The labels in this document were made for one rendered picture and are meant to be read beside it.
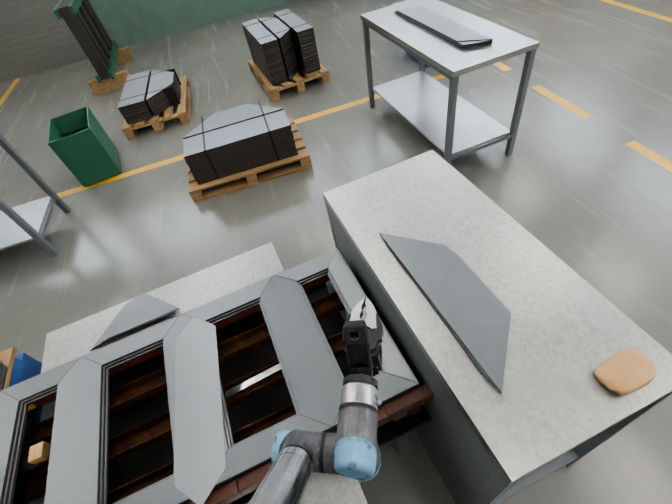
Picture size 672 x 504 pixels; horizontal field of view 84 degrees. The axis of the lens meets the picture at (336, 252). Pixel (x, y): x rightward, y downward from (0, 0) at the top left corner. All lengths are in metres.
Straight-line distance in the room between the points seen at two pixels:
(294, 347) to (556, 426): 0.90
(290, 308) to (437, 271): 0.65
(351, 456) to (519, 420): 0.61
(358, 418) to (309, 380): 0.74
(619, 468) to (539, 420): 1.23
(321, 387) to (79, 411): 0.96
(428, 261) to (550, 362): 0.50
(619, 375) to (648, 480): 1.20
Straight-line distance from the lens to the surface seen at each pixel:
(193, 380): 1.64
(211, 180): 3.83
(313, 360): 1.50
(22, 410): 2.07
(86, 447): 1.77
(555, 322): 1.38
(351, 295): 1.62
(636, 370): 1.34
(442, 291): 1.34
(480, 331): 1.28
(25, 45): 9.55
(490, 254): 1.50
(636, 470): 2.46
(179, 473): 1.54
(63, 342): 2.28
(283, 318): 1.62
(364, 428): 0.74
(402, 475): 2.21
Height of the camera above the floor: 2.18
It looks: 48 degrees down
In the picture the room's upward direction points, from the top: 13 degrees counter-clockwise
